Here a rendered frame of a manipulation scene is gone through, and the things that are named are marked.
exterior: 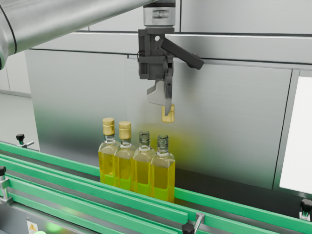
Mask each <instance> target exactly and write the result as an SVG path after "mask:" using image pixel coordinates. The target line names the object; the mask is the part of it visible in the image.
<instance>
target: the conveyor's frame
mask: <svg viewBox="0 0 312 234"><path fill-rule="evenodd" d="M1 199H2V198H1V197H0V229H1V230H3V231H5V232H7V233H9V234H34V233H35V232H38V231H43V232H45V233H46V234H97V233H94V232H92V231H89V230H86V229H84V228H81V227H78V226H75V225H73V224H70V223H68V222H65V221H62V220H60V219H57V218H54V217H52V216H49V215H47V214H44V213H41V212H39V211H36V210H33V209H31V208H28V207H25V206H23V205H20V204H17V203H15V202H13V203H12V204H13V205H12V206H11V207H10V206H5V205H2V204H1Z"/></svg>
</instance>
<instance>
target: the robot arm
mask: <svg viewBox="0 0 312 234"><path fill-rule="evenodd" d="M142 6H143V25H144V26H146V28H145V29H138V47H139V51H138V53H139V56H137V59H138V60H137V62H138V65H139V69H138V72H139V78H140V79H147V80H155V85H154V86H152V87H150V88H148V89H147V95H148V96H147V100H148V101H149V102H150V103H153V104H158V105H162V106H165V116H167V115H168V114H169V112H170V110H171V103H172V77H173V74H174V61H173V56H176V57H178V58H179V59H181V60H182V61H184V62H186V64H187V65H188V67H190V68H196V69H198V70H200V69H201V68H202V66H203V64H204V61H203V60H201V57H200V56H199V55H198V54H196V53H192V54H191V53H190V52H188V51H187V50H185V49H183V48H182V47H180V46H178V45H177V44H175V43H174V42H172V41H170V40H169V39H167V38H166V37H165V34H172V33H175V28H174V27H173V26H175V25H176V0H0V70H2V69H3V68H4V66H5V64H6V61H7V58H8V56H11V55H14V54H16V53H19V52H22V51H24V50H27V49H30V48H32V47H35V46H38V45H41V44H43V43H45V42H48V41H51V40H53V39H56V38H59V37H62V36H64V35H67V34H70V33H72V32H75V31H78V30H80V29H83V28H86V27H88V26H91V25H94V24H96V23H99V22H102V21H104V20H107V19H110V18H113V17H115V16H118V15H121V14H123V13H126V12H128V11H131V10H134V9H136V8H139V7H142ZM156 36H159V40H158V41H156V40H155V37H156ZM138 53H137V54H138Z"/></svg>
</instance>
